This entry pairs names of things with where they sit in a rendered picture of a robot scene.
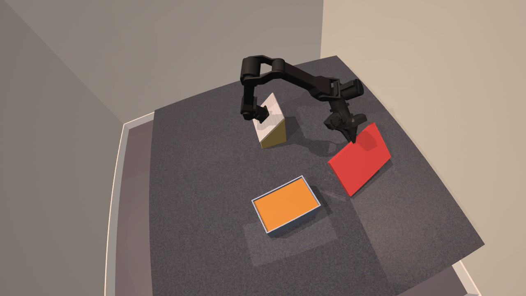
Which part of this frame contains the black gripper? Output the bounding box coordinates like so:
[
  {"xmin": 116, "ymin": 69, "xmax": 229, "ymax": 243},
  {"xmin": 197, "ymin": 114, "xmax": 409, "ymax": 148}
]
[{"xmin": 330, "ymin": 101, "xmax": 367, "ymax": 143}]

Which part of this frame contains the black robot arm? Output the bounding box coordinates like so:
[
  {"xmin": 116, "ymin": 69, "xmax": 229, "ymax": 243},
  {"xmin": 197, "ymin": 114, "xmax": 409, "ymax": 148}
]
[{"xmin": 240, "ymin": 55, "xmax": 364, "ymax": 130}]

